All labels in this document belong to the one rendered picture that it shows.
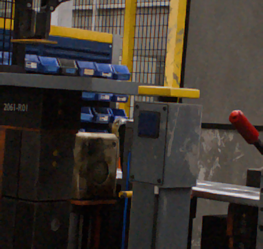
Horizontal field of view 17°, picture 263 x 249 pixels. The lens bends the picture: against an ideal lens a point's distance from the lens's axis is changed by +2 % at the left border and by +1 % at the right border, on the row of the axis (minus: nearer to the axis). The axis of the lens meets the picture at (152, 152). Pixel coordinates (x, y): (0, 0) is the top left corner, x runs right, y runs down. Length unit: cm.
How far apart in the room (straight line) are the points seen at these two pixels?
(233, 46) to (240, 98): 30
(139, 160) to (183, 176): 6
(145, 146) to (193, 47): 357
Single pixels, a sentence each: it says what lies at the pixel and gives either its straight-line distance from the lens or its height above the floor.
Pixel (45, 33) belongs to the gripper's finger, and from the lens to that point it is 137.
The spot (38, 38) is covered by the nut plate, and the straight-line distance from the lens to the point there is 137.
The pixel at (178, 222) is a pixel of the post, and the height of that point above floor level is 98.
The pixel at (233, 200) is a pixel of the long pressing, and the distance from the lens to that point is 142.
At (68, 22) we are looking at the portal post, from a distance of 671.
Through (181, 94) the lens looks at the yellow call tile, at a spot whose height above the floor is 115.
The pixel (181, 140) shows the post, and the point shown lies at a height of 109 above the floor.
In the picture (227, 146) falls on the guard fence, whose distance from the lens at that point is 500.
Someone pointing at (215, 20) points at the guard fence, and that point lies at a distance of 485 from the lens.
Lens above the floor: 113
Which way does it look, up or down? 3 degrees down
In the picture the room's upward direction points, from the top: 4 degrees clockwise
